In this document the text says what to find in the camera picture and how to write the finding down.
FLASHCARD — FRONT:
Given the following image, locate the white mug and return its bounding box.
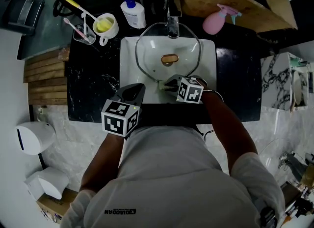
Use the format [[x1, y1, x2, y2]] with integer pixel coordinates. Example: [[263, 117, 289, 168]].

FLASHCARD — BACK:
[[92, 13, 119, 46]]

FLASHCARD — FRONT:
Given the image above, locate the person's white t-shirt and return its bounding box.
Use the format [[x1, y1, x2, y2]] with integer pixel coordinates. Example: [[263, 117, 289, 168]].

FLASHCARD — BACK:
[[60, 125, 287, 228]]

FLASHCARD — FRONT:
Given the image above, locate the black hose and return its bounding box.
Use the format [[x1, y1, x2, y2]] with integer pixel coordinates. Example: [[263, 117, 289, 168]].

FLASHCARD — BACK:
[[52, 0, 74, 18]]

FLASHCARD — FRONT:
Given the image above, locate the black step stool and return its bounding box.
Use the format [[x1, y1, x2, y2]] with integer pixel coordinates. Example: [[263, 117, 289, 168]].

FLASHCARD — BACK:
[[0, 0, 45, 36]]

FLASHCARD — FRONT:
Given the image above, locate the stack of wooden planks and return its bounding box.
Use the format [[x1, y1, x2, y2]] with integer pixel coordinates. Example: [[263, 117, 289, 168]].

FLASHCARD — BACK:
[[23, 47, 71, 106]]

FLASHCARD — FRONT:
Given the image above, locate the yellow handled brush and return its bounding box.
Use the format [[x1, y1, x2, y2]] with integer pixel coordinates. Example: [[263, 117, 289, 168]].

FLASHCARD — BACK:
[[64, 0, 101, 24]]

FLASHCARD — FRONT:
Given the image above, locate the white marble pattern cabinet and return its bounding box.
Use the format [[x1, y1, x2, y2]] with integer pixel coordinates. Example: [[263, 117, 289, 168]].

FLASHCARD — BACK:
[[260, 52, 314, 111]]

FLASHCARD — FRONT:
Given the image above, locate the white toothbrush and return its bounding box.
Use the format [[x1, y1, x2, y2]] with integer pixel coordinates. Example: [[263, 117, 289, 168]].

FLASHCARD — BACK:
[[80, 13, 89, 36]]

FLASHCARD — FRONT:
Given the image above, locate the green scouring sponge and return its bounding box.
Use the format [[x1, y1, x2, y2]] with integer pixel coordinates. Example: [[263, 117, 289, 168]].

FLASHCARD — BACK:
[[157, 79, 177, 92]]

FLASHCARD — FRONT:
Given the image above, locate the white rectangular sink basin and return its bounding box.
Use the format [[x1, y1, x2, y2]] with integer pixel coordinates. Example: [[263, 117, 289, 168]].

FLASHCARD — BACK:
[[119, 36, 217, 105]]

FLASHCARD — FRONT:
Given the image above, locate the pink spray bottle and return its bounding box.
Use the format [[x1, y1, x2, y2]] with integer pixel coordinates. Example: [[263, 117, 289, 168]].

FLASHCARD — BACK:
[[202, 3, 242, 35]]

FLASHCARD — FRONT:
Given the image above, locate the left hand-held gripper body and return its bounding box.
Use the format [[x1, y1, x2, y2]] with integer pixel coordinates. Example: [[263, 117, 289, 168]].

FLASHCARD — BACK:
[[101, 94, 142, 138]]

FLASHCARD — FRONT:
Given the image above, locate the person's left forearm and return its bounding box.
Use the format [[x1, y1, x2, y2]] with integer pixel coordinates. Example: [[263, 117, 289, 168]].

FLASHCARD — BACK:
[[79, 133, 126, 193]]

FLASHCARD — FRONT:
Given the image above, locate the glass pot lid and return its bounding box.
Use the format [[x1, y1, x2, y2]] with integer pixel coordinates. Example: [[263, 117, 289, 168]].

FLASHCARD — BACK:
[[135, 22, 202, 83]]

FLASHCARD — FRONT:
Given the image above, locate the chrome faucet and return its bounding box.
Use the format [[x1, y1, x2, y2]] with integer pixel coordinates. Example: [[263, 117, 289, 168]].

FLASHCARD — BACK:
[[166, 0, 183, 39]]

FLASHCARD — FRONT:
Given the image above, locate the white boxy dispenser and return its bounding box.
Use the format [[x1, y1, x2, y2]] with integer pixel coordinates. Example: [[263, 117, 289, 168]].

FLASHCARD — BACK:
[[24, 167, 70, 200]]

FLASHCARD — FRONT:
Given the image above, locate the black marble vanity table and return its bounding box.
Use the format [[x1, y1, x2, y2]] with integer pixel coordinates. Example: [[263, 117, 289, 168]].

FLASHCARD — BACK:
[[66, 0, 262, 123]]

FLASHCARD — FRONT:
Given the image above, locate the white round dispenser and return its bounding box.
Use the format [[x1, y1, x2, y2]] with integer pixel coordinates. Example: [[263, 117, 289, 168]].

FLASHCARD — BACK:
[[14, 121, 57, 156]]

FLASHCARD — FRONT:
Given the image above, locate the white bottle blue cap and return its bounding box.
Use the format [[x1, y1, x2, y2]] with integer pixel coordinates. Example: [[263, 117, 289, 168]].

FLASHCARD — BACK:
[[120, 0, 147, 29]]

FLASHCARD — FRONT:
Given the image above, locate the person's right forearm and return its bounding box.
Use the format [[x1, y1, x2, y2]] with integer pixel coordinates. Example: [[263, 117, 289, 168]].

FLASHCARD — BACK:
[[201, 90, 258, 175]]

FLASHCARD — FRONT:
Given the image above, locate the small cardboard box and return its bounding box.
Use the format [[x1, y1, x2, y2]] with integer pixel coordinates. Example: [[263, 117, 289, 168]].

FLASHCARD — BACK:
[[36, 188, 79, 228]]

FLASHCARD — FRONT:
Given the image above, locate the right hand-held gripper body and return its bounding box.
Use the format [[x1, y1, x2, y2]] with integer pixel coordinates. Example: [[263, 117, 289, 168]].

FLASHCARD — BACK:
[[176, 76, 209, 104]]

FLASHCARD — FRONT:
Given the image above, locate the yellow sponge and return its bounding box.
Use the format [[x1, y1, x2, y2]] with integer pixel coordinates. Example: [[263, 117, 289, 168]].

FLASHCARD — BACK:
[[95, 17, 115, 33]]

